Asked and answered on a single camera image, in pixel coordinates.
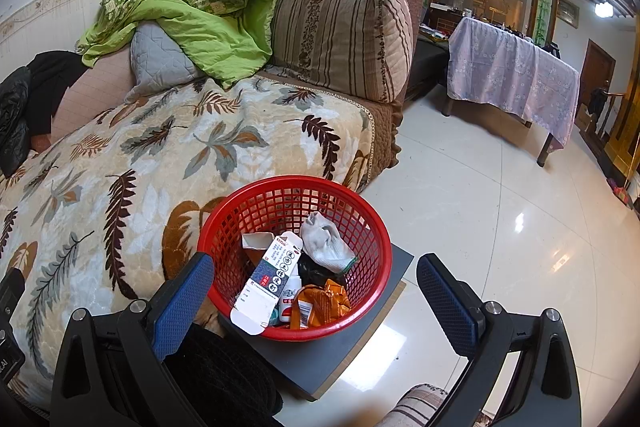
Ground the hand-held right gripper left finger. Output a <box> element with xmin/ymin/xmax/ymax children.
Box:
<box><xmin>50</xmin><ymin>252</ymin><xmax>216</xmax><ymax>427</ymax></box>

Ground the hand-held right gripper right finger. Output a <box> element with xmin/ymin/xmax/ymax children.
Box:
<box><xmin>416</xmin><ymin>253</ymin><xmax>583</xmax><ymax>427</ymax></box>

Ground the white and navy medicine box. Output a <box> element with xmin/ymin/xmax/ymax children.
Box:
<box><xmin>230</xmin><ymin>231</ymin><xmax>303</xmax><ymax>337</ymax></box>

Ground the tan carton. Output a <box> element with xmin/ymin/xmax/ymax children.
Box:
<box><xmin>242</xmin><ymin>232</ymin><xmax>276</xmax><ymax>253</ymax></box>

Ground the red plastic basket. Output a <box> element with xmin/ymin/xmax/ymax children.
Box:
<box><xmin>196</xmin><ymin>175</ymin><xmax>392</xmax><ymax>342</ymax></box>

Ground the white bottle red label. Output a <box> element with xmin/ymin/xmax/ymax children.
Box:
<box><xmin>277</xmin><ymin>273</ymin><xmax>303</xmax><ymax>324</ymax></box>

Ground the orange wrapper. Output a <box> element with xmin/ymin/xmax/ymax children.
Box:
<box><xmin>290</xmin><ymin>279</ymin><xmax>353</xmax><ymax>330</ymax></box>

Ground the black plastic bag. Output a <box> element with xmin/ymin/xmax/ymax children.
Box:
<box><xmin>297</xmin><ymin>254</ymin><xmax>348</xmax><ymax>293</ymax></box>

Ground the white work glove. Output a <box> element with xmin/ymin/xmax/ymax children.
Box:
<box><xmin>299</xmin><ymin>212</ymin><xmax>358</xmax><ymax>274</ymax></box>

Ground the beige patterned cloth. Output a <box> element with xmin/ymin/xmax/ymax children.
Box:
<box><xmin>377</xmin><ymin>383</ymin><xmax>466</xmax><ymax>427</ymax></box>

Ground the leaf-print blanket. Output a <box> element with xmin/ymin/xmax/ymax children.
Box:
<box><xmin>0</xmin><ymin>77</ymin><xmax>373</xmax><ymax>408</ymax></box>

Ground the brown sofa cover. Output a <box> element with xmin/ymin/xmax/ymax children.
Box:
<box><xmin>260</xmin><ymin>74</ymin><xmax>403</xmax><ymax>195</ymax></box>

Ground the table with lilac cloth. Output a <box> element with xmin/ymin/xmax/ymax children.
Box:
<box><xmin>446</xmin><ymin>17</ymin><xmax>581</xmax><ymax>148</ymax></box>

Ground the dark coffee table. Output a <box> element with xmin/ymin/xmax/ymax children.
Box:
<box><xmin>405</xmin><ymin>34</ymin><xmax>451</xmax><ymax>105</ymax></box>

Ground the grey quilted pillow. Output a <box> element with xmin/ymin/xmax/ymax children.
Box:
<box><xmin>124</xmin><ymin>23</ymin><xmax>206</xmax><ymax>104</ymax></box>

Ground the golden wooden door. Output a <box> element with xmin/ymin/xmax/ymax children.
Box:
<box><xmin>602</xmin><ymin>22</ymin><xmax>640</xmax><ymax>212</ymax></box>

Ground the dark hanging cloth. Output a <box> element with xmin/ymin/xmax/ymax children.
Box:
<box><xmin>587</xmin><ymin>87</ymin><xmax>608</xmax><ymax>118</ymax></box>

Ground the black cloth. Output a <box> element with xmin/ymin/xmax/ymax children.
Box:
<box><xmin>25</xmin><ymin>51</ymin><xmax>88</xmax><ymax>152</ymax></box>

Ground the green quilt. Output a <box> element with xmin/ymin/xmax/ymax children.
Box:
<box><xmin>75</xmin><ymin>0</ymin><xmax>278</xmax><ymax>90</ymax></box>

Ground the brown wooden door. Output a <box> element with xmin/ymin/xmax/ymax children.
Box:
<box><xmin>580</xmin><ymin>39</ymin><xmax>617</xmax><ymax>132</ymax></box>

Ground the striped sofa cushion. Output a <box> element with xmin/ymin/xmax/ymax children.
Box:
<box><xmin>270</xmin><ymin>0</ymin><xmax>413</xmax><ymax>104</ymax></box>

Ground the small wall picture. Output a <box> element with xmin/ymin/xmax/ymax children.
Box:
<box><xmin>556</xmin><ymin>0</ymin><xmax>581</xmax><ymax>28</ymax></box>

